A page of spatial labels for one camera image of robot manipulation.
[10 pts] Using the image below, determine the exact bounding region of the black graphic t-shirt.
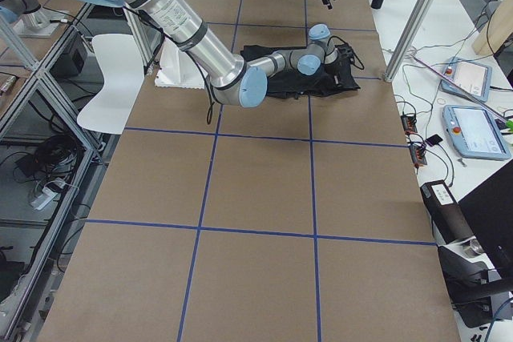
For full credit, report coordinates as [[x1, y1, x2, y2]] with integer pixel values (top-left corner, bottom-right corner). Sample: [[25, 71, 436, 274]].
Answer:
[[239, 43, 361, 100]]

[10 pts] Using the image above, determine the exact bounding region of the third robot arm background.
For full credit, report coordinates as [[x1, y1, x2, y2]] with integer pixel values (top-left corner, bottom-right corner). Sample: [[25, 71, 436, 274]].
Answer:
[[1, 0, 57, 38]]

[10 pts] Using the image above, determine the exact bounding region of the black hub with orange ports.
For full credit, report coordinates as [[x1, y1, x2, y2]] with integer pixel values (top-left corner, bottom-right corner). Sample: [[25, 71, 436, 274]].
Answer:
[[400, 114, 418, 134]]

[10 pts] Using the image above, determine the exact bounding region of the small black phone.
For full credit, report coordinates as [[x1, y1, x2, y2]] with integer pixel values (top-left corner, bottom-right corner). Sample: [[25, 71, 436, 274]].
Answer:
[[425, 134, 442, 147]]

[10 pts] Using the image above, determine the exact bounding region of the far teach pendant tablet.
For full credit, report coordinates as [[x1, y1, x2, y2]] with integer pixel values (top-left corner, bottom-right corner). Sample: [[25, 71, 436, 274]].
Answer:
[[443, 56, 492, 102]]

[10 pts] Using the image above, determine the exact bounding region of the teach pendant tablet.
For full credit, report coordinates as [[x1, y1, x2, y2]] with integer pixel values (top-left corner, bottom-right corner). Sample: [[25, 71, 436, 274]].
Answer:
[[442, 105, 511, 160], [443, 56, 492, 102]]

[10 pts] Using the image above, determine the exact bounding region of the near teach pendant tablet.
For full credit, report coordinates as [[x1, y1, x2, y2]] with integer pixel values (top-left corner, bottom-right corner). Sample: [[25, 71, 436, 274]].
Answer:
[[442, 105, 511, 160]]

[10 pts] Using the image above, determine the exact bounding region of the black box with label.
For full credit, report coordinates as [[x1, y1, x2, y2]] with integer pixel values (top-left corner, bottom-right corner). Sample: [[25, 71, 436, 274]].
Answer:
[[420, 180, 474, 243]]

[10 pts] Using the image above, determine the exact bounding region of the black monitor with stand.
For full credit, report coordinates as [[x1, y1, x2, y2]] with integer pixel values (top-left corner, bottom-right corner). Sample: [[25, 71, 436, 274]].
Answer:
[[438, 163, 512, 328]]

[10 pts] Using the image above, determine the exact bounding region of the aluminium frame post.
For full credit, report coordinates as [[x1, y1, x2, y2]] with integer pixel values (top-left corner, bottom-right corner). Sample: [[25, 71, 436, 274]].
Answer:
[[383, 0, 434, 82]]

